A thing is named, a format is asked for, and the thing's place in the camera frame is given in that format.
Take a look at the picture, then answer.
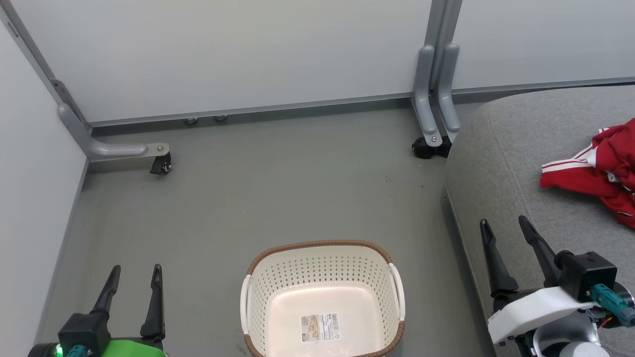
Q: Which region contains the grey metal partition post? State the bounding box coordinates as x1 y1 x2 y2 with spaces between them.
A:
0 0 91 130
423 0 463 92

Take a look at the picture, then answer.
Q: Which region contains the grey curved partition leg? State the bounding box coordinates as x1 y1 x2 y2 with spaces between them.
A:
438 43 461 134
57 103 171 162
411 45 440 147

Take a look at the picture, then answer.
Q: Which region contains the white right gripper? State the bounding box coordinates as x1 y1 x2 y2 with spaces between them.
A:
479 215 597 346

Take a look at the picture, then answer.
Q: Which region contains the black caster wheel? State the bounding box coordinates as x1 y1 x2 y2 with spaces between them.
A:
150 152 173 176
411 134 452 160

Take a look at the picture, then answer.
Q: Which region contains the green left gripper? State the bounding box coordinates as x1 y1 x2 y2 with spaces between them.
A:
90 264 169 357

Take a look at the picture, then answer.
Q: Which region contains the cream perforated laundry basket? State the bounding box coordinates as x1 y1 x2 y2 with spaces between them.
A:
240 240 406 357

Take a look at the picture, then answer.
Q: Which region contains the grey fabric sofa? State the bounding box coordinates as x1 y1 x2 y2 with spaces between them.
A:
444 85 635 357

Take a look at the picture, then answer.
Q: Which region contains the red white striped garment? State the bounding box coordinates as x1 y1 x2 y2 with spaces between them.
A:
540 118 635 230

